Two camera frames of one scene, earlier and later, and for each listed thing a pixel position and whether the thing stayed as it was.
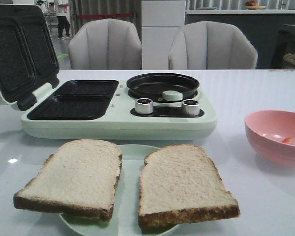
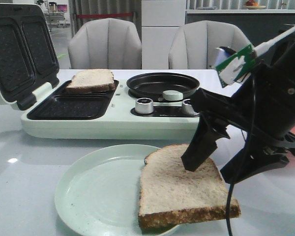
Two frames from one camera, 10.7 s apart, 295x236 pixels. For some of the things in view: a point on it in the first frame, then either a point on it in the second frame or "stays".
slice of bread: x=180 y=184 stays
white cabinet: x=161 y=20 stays
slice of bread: x=79 y=177 → x=93 y=80
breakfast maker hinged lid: x=23 y=57 stays
